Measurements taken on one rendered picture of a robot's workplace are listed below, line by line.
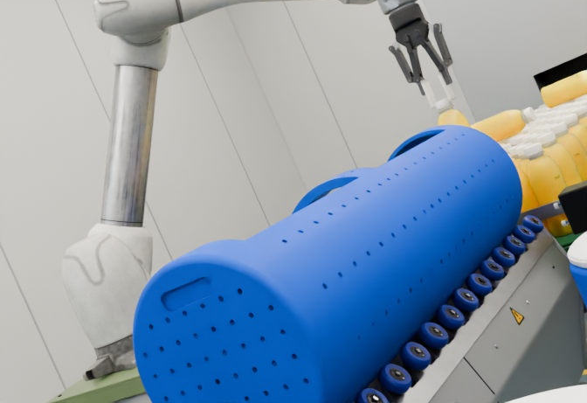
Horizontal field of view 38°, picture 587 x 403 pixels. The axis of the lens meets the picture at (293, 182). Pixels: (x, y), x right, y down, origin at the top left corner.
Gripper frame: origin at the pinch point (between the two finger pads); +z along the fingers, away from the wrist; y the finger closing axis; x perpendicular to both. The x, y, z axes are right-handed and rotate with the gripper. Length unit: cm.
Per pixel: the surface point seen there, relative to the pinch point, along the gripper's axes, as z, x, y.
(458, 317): 34, -65, 13
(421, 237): 19, -71, 15
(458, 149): 11.7, -35.6, 12.4
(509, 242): 32.6, -28.9, 11.8
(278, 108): -43, 400, -280
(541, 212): 33.3, -4.9, 12.1
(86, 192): -31, 171, -284
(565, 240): 40.4, -6.1, 15.0
